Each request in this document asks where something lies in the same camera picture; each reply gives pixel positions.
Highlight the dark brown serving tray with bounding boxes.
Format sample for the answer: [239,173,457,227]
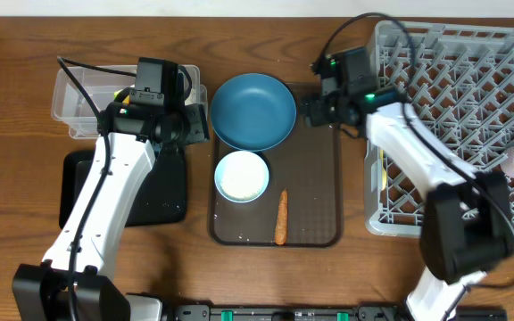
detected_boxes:
[207,82,343,248]

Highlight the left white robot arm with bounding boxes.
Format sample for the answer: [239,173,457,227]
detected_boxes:
[12,102,209,320]

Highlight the clear plastic waste bin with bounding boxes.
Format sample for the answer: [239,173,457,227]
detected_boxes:
[51,64,208,139]

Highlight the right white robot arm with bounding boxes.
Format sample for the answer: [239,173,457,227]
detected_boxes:
[300,87,514,320]

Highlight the dark blue plate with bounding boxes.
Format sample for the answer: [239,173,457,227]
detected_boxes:
[210,73,296,152]

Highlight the black waste bin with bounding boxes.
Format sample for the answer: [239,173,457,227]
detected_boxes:
[59,147,187,227]

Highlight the orange carrot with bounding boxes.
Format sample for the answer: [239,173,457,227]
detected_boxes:
[275,189,288,245]

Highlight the grey dishwasher rack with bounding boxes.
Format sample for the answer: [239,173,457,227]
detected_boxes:
[364,22,514,237]

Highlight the yellow snack wrapper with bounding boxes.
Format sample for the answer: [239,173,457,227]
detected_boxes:
[114,87,130,104]

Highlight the light blue rice bowl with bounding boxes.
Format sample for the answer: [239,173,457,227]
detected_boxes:
[214,151,269,203]

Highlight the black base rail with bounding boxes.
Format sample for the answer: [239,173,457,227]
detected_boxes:
[167,297,508,321]

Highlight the yellow plastic spoon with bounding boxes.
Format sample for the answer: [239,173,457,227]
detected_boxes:
[379,150,387,192]

